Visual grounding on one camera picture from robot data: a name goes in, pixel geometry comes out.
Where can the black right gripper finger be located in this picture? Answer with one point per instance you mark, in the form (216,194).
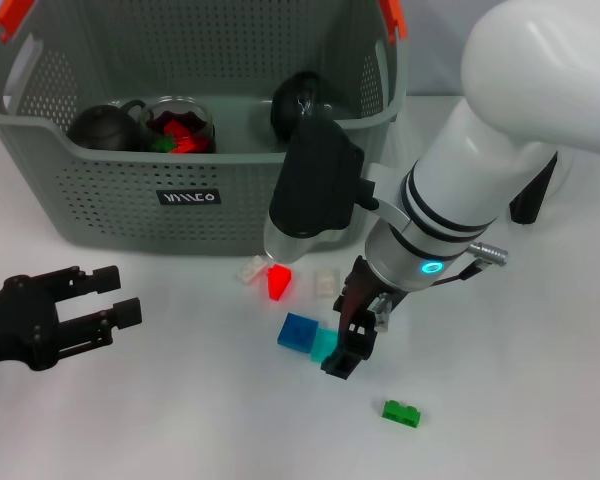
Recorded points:
(345,362)
(340,304)

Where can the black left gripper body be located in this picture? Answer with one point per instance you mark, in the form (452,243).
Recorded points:
(20,325)

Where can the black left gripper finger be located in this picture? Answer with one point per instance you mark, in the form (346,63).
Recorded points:
(105,279)
(127,312)

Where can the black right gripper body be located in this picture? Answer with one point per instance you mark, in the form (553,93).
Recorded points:
(362,295)

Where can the cyan toy brick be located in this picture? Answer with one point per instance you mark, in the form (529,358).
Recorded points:
(324,345)

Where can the blue toy brick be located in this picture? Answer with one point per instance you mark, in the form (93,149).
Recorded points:
(296,332)

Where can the red sloped toy brick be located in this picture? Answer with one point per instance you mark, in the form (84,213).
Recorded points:
(278,282)

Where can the green toy brick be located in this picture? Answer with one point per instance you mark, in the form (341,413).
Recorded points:
(400,412)
(163,144)

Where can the orange-red small toy brick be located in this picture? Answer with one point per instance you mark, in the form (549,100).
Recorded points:
(190,146)

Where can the dark red curved toy brick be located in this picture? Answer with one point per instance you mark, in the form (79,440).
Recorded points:
(177,129)

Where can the glass teacup with black holder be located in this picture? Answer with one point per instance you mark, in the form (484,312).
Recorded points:
(205,115)
(212,145)

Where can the black round object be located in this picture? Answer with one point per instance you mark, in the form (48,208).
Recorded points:
(290,100)

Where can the silver right gripper elbow plug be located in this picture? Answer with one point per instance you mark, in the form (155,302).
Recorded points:
(384,312)

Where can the grey perforated plastic storage basket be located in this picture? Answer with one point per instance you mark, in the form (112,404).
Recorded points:
(180,220)

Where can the white toy brick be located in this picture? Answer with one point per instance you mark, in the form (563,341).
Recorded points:
(325,284)
(247,274)

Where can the dark clay teapot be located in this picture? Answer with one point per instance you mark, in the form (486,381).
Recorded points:
(100,131)

